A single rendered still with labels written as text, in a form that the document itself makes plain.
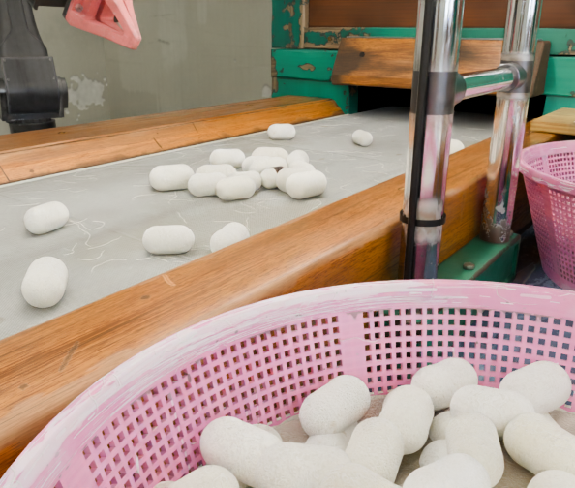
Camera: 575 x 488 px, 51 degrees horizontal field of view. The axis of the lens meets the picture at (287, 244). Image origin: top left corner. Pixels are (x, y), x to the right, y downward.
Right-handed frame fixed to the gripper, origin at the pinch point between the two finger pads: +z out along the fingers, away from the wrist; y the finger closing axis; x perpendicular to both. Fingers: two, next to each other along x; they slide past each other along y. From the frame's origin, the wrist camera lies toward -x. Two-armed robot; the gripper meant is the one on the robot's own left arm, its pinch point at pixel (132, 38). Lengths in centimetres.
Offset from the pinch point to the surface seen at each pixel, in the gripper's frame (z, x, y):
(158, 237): 23.8, -5.0, -16.9
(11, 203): 10.5, 7.4, -16.0
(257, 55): -68, 63, 132
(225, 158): 13.7, 2.9, 3.1
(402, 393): 38.8, -15.9, -21.6
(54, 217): 17.0, 0.7, -18.0
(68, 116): -124, 144, 116
